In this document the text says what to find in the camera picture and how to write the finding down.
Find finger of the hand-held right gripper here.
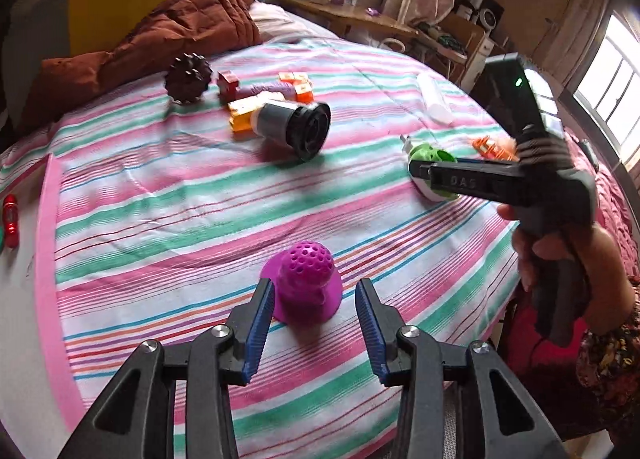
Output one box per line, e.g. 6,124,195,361
408,158,523,206

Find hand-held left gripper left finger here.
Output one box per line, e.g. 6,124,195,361
57,278,277,459

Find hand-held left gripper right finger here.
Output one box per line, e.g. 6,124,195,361
355,278,568,459

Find orange striped toy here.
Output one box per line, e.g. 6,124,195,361
472,136,521,163

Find green white toy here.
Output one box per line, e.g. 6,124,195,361
400,135,460,202

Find magenta perforated cone toy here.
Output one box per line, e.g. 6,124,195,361
261,240,344,325

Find white tube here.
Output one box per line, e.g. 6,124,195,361
416,73,455,125

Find black grey cylinder jar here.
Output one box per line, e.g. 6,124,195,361
251,100,332,162

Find yellow orange box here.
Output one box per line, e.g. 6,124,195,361
228,96,271,135

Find lilac ball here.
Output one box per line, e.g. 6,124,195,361
240,82,296,101

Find red shiny toy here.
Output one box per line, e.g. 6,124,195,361
2,194,20,249

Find person's right forearm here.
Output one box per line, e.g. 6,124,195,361
575,279,640,410

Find person's right hand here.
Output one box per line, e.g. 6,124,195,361
496,203,628,335

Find large side window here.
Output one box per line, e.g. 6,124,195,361
572,14,640,165

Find striped bed sheet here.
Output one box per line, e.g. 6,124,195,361
0,36,531,459

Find cluttered side table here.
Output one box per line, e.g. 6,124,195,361
415,0,507,86

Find wooden desk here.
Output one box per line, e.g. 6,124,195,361
279,0,418,40

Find small red cube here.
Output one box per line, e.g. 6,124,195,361
216,70,241,99

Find white pillow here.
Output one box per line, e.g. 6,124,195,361
248,0,331,43

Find dark brown spiky ball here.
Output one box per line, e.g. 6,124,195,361
165,53,213,105

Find brown quilt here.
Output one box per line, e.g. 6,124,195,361
22,0,265,132

